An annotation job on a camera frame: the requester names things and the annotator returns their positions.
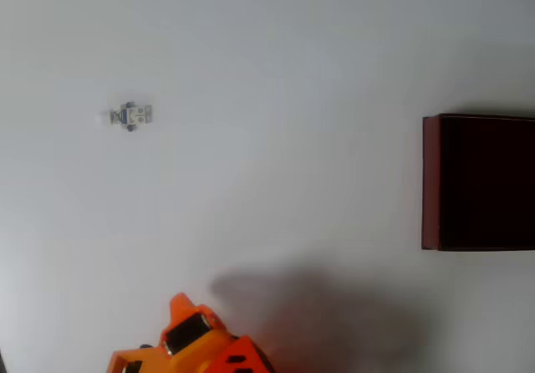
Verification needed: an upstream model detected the small grey toy figure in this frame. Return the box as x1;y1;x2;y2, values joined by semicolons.
99;100;155;133

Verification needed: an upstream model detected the dark red open box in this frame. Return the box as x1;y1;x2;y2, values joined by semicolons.
420;113;535;253

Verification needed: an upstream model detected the light orange camera mount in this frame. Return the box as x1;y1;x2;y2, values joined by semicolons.
104;345;172;373

